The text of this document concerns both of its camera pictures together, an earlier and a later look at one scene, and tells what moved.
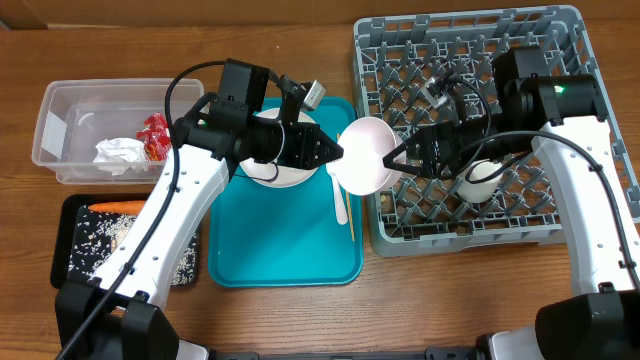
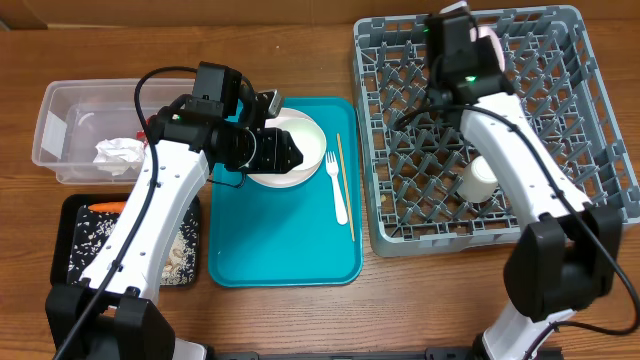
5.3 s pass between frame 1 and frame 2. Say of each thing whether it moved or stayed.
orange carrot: stayed
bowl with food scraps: moved
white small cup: stayed
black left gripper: moved
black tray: stayed
